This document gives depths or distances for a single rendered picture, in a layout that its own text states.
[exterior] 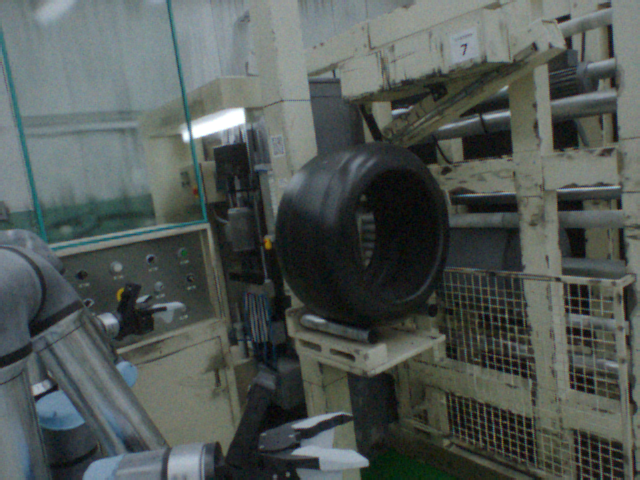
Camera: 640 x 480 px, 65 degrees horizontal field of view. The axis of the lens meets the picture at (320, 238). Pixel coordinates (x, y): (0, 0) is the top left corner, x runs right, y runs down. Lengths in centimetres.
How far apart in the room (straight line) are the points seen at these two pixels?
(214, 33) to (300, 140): 996
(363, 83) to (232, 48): 996
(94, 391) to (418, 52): 132
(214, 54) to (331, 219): 1030
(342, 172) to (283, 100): 46
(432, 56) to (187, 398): 142
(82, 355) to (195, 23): 1099
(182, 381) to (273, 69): 114
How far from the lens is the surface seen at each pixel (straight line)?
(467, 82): 174
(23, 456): 75
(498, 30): 162
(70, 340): 81
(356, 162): 145
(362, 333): 153
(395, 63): 175
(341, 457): 63
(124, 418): 82
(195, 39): 1152
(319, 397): 197
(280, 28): 185
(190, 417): 199
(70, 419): 137
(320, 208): 139
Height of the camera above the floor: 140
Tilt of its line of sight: 8 degrees down
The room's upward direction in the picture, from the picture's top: 8 degrees counter-clockwise
